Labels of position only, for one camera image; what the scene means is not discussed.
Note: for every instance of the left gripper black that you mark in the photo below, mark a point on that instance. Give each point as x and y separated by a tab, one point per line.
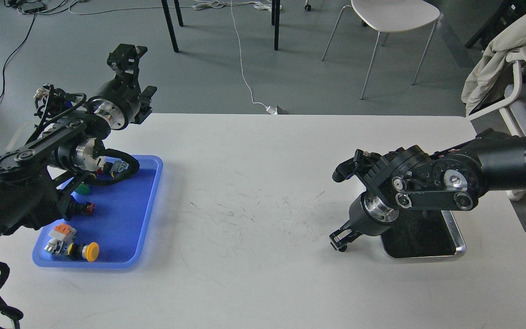
120	101

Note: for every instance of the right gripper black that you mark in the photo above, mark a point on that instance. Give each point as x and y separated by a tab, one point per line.
368	215

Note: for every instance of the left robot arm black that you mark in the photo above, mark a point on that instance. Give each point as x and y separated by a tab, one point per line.
67	149

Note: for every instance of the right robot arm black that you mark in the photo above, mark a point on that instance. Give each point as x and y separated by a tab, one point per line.
409	179

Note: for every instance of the silver metal tray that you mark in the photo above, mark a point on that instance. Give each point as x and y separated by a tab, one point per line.
421	234

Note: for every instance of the blue plastic tray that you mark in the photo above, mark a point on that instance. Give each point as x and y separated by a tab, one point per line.
118	224

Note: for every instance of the black table leg left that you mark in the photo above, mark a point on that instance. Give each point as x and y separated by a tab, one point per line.
169	21

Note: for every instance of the black table leg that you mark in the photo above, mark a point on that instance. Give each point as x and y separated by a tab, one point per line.
275	19
169	21

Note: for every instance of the black square push button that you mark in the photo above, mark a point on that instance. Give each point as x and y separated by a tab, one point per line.
76	208

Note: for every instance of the black table leg right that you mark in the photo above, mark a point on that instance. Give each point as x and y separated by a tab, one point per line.
275	19

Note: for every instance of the orange grey terminal block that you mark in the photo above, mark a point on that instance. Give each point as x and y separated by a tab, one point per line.
63	232

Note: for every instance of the white chair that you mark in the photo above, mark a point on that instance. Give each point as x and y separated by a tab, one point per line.
391	16

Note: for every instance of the beige jacket on chair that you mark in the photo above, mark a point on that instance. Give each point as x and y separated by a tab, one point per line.
486	73

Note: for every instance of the black switch contact block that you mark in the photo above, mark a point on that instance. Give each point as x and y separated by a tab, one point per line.
118	167

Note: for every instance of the green push button switch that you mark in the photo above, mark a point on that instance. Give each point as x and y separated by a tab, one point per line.
83	189

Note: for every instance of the yellow push button switch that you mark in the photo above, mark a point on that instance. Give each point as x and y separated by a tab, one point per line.
74	251

